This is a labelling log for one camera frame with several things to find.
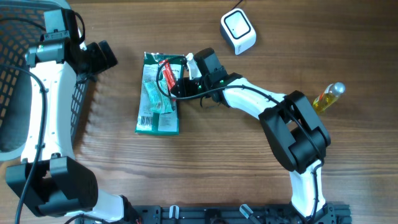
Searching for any yellow liquid Vim bottle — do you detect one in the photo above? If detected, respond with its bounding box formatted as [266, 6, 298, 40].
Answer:
[312, 82, 346, 114]

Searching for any light teal wipes packet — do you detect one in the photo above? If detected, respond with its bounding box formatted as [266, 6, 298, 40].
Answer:
[144, 81, 175, 114]

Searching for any white barcode scanner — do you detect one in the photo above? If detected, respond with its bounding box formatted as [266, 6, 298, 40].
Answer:
[220, 8, 257, 55]

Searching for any green 3M glove package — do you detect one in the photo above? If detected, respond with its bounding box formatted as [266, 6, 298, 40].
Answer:
[136, 52, 179, 136]

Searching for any red stick sachet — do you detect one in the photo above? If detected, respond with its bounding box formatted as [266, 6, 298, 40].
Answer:
[159, 60, 178, 95]

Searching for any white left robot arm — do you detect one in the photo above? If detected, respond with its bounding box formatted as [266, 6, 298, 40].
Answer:
[6, 8, 139, 223]

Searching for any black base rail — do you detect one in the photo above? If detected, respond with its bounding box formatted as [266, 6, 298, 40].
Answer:
[127, 202, 352, 224]

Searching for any grey plastic mesh basket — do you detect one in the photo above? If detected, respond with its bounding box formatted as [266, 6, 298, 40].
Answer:
[1, 1, 88, 162]

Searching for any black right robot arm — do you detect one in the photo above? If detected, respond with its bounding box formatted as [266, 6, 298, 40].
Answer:
[168, 48, 331, 223]

